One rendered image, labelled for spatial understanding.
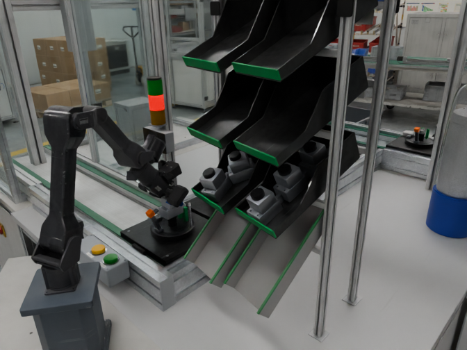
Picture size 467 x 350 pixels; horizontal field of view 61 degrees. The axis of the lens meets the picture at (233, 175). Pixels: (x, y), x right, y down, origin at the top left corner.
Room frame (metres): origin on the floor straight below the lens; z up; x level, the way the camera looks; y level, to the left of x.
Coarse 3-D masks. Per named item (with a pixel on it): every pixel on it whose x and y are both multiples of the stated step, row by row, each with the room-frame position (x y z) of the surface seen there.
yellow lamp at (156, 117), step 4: (152, 112) 1.28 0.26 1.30; (156, 112) 1.28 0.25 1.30; (160, 112) 1.28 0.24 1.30; (164, 112) 1.29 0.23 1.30; (152, 116) 1.28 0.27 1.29; (156, 116) 1.28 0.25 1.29; (160, 116) 1.28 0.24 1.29; (164, 116) 1.29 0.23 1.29; (152, 120) 1.28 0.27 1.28; (156, 120) 1.28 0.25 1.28; (160, 120) 1.28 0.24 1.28; (164, 120) 1.29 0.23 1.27; (152, 124) 1.28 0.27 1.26; (156, 124) 1.28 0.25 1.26; (160, 124) 1.28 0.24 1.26
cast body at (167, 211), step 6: (162, 198) 1.08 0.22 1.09; (162, 204) 1.08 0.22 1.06; (168, 204) 1.06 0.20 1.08; (162, 210) 1.06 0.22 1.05; (168, 210) 1.05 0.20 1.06; (174, 210) 1.07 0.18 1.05; (180, 210) 1.08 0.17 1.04; (162, 216) 1.07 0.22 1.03; (168, 216) 1.05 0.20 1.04; (174, 216) 1.07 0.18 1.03
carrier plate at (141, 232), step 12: (192, 216) 1.17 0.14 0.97; (132, 228) 1.10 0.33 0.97; (144, 228) 1.09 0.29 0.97; (132, 240) 1.03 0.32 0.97; (144, 240) 1.03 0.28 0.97; (156, 240) 1.02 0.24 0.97; (180, 240) 1.02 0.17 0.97; (192, 240) 1.02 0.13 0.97; (156, 252) 0.96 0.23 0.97; (168, 252) 0.96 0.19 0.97; (180, 252) 0.96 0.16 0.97
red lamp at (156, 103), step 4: (148, 96) 1.29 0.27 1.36; (152, 96) 1.28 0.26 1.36; (156, 96) 1.28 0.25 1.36; (160, 96) 1.28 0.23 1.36; (152, 100) 1.28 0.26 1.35; (156, 100) 1.28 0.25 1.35; (160, 100) 1.28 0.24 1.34; (152, 104) 1.28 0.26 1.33; (156, 104) 1.28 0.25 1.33; (160, 104) 1.28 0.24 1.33; (152, 108) 1.28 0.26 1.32; (156, 108) 1.28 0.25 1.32; (160, 108) 1.28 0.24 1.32; (164, 108) 1.30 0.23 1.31
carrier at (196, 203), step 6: (198, 198) 1.30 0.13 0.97; (186, 204) 1.26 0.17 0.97; (192, 204) 1.25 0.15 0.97; (198, 204) 1.25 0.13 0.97; (204, 204) 1.25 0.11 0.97; (192, 210) 1.22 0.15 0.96; (198, 210) 1.21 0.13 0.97; (204, 210) 1.21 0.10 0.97; (210, 210) 1.21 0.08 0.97; (204, 216) 1.18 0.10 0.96; (210, 216) 1.17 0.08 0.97
